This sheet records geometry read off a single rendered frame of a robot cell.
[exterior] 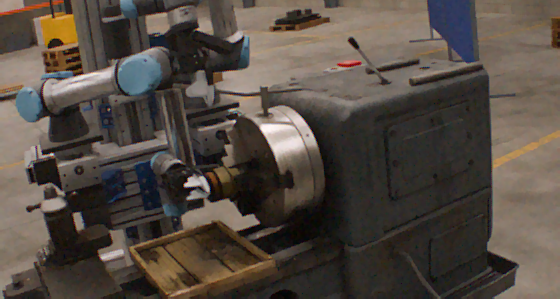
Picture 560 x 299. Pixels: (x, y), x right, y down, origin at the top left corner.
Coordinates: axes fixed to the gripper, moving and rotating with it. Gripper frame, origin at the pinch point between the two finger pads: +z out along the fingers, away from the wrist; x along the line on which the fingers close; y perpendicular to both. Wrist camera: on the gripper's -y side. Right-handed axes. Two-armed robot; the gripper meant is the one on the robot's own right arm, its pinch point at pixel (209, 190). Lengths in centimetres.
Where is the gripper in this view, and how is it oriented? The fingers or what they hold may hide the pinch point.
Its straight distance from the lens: 165.4
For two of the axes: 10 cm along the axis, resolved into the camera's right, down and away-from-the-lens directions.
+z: 4.7, 1.9, -8.6
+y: -8.7, 2.5, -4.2
